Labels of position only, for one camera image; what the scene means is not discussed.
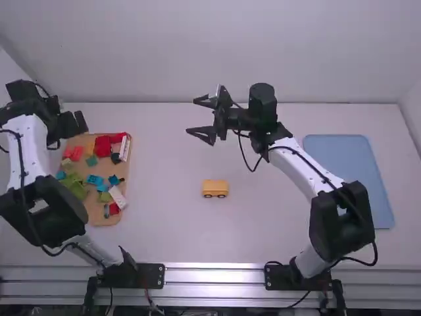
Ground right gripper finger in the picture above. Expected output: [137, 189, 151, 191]
[185, 124, 218, 147]
[192, 93, 218, 107]

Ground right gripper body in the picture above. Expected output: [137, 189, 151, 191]
[212, 86, 249, 142]

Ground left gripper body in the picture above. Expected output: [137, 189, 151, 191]
[57, 110, 89, 140]

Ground yellow toy car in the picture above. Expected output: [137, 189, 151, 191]
[201, 178, 230, 199]

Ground salmon toy brick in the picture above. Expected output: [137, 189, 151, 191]
[62, 145, 85, 161]

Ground long white toy brick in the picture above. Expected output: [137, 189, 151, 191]
[118, 135, 132, 163]

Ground tan tray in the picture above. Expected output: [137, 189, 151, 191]
[60, 131, 134, 228]

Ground blue mat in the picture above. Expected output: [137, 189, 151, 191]
[302, 133, 396, 230]

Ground silver rails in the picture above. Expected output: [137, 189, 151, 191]
[0, 262, 421, 309]

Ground black cable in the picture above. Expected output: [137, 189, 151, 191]
[39, 236, 80, 258]
[237, 129, 264, 173]
[328, 241, 379, 267]

